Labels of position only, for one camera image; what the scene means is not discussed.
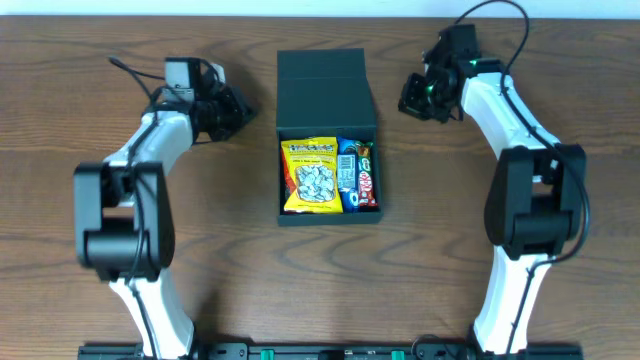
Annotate yellow sunflower seed packet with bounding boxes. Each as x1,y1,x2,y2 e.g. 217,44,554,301
281,137,343,214

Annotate small blue barcode packet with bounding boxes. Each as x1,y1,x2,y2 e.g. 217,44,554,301
337,154,357,192

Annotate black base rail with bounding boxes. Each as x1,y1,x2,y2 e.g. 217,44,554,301
77,341,584,360

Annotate green red KitKat bar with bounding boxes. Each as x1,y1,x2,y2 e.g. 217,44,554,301
356,141,378,208

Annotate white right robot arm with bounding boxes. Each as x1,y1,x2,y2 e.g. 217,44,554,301
398,58,590,359

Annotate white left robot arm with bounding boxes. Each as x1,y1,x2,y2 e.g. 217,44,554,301
73,85,254,359

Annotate red snack packet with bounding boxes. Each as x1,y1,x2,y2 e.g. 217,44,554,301
280,148,297,201

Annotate blue Oreo packet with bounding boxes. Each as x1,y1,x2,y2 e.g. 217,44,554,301
337,137,358,213

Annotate black rectangular box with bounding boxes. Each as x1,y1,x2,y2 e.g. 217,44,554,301
276,48,384,226

